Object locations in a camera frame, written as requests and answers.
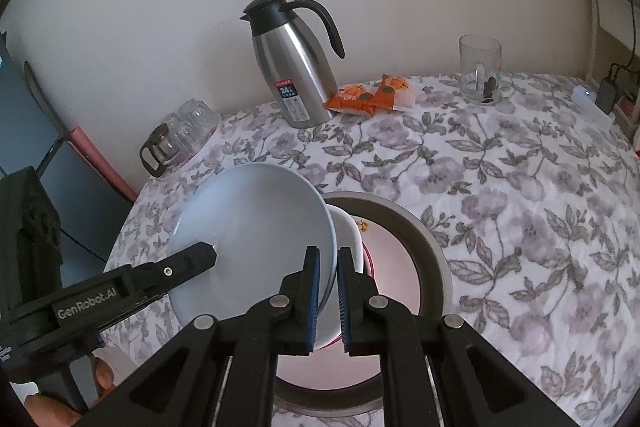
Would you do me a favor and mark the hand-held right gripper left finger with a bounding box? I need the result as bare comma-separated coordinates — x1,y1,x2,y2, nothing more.
100,246,321,427

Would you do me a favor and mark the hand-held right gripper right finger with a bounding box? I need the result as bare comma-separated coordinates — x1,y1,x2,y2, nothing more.
337,247,561,427

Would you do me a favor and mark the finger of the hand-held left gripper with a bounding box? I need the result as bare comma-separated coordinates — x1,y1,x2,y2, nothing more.
116,242,219,308

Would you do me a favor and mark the black rimmed yellow flower plate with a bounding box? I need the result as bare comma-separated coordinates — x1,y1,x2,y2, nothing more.
272,214,423,393

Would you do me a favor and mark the plain white bowl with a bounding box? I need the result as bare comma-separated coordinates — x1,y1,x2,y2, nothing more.
320,204,365,348

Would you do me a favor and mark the light blue bowl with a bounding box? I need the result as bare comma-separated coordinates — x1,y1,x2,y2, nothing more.
166,164,337,332

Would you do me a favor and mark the person's left hand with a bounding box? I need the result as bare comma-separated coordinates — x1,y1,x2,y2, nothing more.
24,356,117,427

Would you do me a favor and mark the pink board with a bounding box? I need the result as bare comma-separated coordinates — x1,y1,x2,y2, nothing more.
67,124,138,202

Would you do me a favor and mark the glass coffee pot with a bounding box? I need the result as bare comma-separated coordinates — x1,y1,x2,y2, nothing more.
140,127,183,178

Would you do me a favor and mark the grey floral tablecloth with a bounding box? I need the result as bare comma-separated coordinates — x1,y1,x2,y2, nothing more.
102,73,640,427

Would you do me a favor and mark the stainless steel thermos jug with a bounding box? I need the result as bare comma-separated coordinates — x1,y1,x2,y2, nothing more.
242,0,346,129

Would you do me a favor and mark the clear glass mug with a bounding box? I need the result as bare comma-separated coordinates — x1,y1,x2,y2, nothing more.
459,35,502,106

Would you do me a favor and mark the black charger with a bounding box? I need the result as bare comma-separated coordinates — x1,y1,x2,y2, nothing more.
596,77,621,115

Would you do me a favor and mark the white furniture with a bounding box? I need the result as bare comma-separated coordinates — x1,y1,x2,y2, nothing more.
587,0,640,142

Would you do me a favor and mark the black cable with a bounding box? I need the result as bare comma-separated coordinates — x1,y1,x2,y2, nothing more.
60,227,108,260
607,52,640,80

